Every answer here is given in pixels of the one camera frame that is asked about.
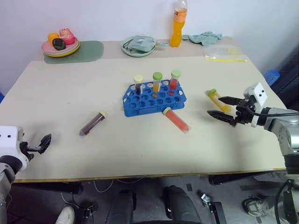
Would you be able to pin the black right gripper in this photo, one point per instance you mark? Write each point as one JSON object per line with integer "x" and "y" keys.
{"x": 244, "y": 114}

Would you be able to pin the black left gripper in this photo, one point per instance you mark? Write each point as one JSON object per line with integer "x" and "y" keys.
{"x": 24, "y": 149}

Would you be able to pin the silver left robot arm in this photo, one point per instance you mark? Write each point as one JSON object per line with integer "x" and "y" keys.
{"x": 5, "y": 177}

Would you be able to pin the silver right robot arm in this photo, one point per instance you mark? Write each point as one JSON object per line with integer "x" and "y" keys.
{"x": 286, "y": 130}

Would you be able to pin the green-capped yellow liquid tube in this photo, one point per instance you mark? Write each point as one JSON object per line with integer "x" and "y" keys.
{"x": 218, "y": 100}

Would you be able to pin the pink-capped red liquid tube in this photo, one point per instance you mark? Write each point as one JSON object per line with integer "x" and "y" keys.
{"x": 177, "y": 120}

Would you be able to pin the cream-capped purple liquid tube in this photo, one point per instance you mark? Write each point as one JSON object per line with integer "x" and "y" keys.
{"x": 93, "y": 123}

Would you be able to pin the green-capped red liquid tube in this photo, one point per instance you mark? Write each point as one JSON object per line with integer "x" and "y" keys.
{"x": 174, "y": 80}

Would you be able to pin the green-capped orange liquid tube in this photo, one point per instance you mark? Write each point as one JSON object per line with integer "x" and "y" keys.
{"x": 157, "y": 82}

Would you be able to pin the blue test tube rack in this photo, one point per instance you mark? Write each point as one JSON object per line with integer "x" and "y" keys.
{"x": 149, "y": 103}

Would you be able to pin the cream-capped dark liquid tube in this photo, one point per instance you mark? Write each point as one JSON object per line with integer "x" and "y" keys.
{"x": 138, "y": 85}

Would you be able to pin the clear plastic zip bag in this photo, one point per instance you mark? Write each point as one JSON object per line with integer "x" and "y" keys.
{"x": 222, "y": 53}

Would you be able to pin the blue plastic stool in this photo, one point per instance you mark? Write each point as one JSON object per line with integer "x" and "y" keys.
{"x": 272, "y": 77}

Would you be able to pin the black chair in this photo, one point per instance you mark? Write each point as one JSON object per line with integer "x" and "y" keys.
{"x": 288, "y": 77}

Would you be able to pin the white shoe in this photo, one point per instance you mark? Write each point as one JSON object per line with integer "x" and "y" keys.
{"x": 66, "y": 214}

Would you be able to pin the crumpled green cloth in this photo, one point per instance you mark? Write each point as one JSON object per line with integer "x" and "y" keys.
{"x": 203, "y": 38}

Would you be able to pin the orange soda bottle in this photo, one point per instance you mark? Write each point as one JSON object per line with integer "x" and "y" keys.
{"x": 177, "y": 32}

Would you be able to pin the caster wheel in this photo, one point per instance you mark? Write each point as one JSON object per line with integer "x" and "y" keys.
{"x": 206, "y": 199}

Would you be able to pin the yellow plate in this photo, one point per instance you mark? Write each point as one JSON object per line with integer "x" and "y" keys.
{"x": 70, "y": 52}

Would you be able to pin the pink plate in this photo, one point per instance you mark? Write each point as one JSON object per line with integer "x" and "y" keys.
{"x": 47, "y": 47}

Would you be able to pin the grey sneaker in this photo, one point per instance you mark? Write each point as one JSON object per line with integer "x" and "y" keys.
{"x": 254, "y": 206}

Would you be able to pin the black and green toy food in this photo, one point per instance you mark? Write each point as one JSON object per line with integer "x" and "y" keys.
{"x": 59, "y": 44}

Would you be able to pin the green placemat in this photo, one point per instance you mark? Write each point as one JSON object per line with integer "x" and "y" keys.
{"x": 91, "y": 52}

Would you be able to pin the pale green plate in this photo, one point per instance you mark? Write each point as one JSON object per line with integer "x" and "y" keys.
{"x": 135, "y": 53}

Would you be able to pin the dark rounded shape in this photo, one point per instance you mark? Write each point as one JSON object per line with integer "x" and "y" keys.
{"x": 181, "y": 205}

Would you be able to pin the orange toy food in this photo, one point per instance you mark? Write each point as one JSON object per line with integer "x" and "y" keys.
{"x": 52, "y": 37}

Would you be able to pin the pink toy cake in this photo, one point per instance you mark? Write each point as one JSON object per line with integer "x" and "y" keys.
{"x": 67, "y": 36}

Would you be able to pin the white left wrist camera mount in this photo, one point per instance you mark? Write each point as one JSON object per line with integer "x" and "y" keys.
{"x": 9, "y": 142}

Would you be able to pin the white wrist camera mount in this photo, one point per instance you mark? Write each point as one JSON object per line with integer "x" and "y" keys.
{"x": 259, "y": 94}
{"x": 9, "y": 142}

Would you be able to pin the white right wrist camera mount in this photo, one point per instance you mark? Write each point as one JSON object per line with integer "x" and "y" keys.
{"x": 259, "y": 94}

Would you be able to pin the black table frame bar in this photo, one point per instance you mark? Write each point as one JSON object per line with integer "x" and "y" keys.
{"x": 233, "y": 179}
{"x": 51, "y": 187}

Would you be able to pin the black metal bracket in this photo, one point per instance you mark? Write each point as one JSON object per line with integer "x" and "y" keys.
{"x": 218, "y": 213}

